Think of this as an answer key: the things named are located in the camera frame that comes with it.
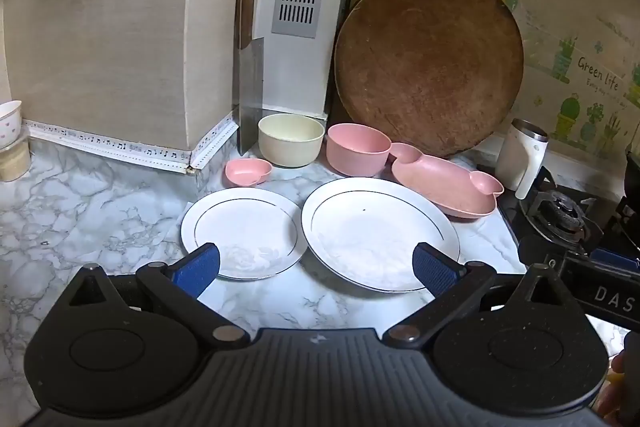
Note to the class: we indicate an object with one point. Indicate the small pink heart-shaped dish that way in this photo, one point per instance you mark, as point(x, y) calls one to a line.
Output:
point(245, 172)

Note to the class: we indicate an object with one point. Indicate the music note trim tape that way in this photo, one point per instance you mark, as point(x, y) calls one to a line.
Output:
point(100, 142)

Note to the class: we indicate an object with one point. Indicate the white mug with steel rim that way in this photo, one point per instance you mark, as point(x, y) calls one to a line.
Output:
point(515, 157)

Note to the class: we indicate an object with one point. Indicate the pink bowl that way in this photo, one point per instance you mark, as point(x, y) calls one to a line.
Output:
point(350, 159)

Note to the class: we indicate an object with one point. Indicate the black glass gas stove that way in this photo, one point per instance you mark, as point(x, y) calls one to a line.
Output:
point(510, 214)

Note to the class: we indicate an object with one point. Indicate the person's right hand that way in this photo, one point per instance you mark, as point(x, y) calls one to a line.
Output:
point(627, 387)

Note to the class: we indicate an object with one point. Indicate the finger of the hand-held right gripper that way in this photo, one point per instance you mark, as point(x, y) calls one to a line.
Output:
point(612, 259)
point(537, 254)

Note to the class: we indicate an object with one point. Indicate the pink bear-shaped plate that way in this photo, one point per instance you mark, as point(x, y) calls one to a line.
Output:
point(440, 182)

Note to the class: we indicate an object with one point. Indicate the white floral bowl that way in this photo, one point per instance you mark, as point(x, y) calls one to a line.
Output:
point(9, 122)

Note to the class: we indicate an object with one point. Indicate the gas stove burner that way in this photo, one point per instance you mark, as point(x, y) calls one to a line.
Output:
point(560, 217)

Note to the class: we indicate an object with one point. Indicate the cream bowl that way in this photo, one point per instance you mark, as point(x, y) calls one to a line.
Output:
point(290, 147)

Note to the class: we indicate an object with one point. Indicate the small white plate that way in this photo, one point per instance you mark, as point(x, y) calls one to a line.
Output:
point(240, 227)

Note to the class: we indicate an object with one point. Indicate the cactus wall sticker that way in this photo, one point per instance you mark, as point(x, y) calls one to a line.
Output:
point(570, 57)

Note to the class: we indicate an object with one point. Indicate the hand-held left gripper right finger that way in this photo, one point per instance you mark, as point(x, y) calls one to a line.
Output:
point(432, 269)

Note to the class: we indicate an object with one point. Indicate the large white plate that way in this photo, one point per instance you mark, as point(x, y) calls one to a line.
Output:
point(370, 232)

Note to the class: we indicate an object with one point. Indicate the white column with grey vent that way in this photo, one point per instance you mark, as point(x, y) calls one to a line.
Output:
point(310, 67)

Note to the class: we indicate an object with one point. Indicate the beige container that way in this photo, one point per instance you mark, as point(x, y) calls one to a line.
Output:
point(12, 164)

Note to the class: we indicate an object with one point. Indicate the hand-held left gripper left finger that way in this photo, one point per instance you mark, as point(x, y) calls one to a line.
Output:
point(200, 269)

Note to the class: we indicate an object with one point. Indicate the round wooden cutting board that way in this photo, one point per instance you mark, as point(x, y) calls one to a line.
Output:
point(430, 62)

